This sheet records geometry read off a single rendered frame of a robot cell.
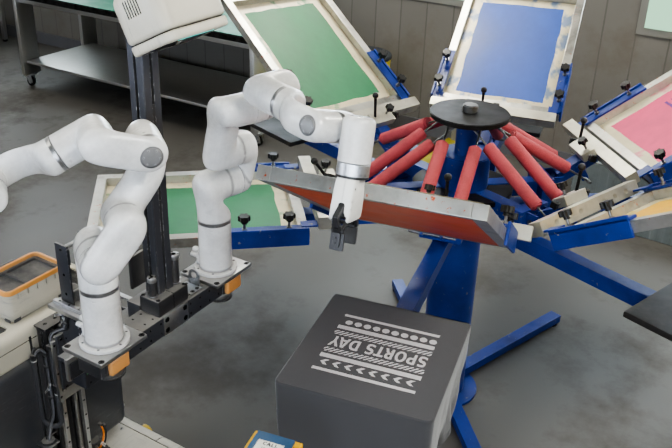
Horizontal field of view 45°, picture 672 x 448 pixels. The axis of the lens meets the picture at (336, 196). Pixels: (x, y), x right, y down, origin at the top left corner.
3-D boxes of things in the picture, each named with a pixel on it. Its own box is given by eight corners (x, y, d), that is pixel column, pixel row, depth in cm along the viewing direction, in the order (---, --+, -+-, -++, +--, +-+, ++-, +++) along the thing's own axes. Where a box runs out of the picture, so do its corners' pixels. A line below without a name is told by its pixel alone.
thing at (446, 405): (422, 536, 231) (435, 418, 213) (409, 532, 232) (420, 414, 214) (458, 431, 270) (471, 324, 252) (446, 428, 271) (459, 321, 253)
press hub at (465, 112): (475, 424, 351) (514, 128, 293) (386, 401, 363) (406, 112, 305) (492, 370, 385) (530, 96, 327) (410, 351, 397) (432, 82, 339)
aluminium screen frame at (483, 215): (486, 221, 188) (489, 205, 188) (254, 178, 205) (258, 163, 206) (511, 249, 263) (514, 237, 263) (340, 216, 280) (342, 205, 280)
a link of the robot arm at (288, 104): (292, 120, 201) (352, 150, 188) (252, 117, 191) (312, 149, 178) (300, 86, 198) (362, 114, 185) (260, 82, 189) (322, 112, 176)
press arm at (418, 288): (373, 403, 231) (374, 386, 228) (353, 398, 233) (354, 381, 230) (465, 219, 336) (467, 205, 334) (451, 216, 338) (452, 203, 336)
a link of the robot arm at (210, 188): (188, 220, 235) (185, 168, 228) (225, 207, 243) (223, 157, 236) (207, 232, 228) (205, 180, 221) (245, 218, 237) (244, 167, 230)
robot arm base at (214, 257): (177, 267, 241) (174, 220, 234) (205, 249, 251) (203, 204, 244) (219, 282, 234) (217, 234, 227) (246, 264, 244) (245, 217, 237)
